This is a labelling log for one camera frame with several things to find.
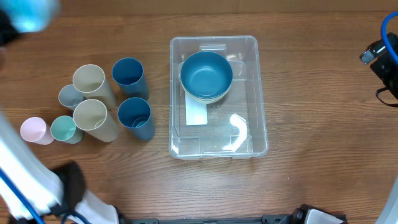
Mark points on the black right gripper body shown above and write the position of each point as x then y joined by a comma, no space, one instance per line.
386,69

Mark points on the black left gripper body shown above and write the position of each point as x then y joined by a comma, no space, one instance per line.
8,32

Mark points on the small light blue cup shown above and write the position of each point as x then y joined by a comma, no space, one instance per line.
30,15

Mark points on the small pink cup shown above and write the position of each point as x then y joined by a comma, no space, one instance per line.
36,130

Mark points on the blue bowl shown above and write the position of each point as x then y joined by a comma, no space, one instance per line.
206,75

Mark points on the cream bowl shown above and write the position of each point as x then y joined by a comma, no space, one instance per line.
205,100

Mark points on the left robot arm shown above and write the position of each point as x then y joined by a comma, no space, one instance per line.
32,191

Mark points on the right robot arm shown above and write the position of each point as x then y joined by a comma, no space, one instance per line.
389,213

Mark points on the small grey cup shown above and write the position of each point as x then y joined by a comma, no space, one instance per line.
70,97

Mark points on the tall beige cup, rear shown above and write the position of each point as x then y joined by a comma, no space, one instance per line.
91,80

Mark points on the tall beige cup, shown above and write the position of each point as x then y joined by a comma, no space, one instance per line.
91,80
93,117

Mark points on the small mint green cup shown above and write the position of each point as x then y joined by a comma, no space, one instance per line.
65,130

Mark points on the tall beige cup, front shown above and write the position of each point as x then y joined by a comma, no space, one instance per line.
93,117

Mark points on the tall dark blue cup, rear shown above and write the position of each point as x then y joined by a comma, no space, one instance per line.
128,73

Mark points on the tall dark blue cup, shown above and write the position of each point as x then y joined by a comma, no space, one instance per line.
128,73
136,115

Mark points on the tall dark blue cup, front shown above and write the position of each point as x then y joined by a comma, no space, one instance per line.
136,115

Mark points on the clear plastic storage bin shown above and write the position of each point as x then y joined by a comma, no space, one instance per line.
237,123

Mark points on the white label in bin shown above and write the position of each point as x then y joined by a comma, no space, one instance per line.
196,112

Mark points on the black rail at table edge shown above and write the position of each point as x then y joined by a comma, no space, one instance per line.
302,214

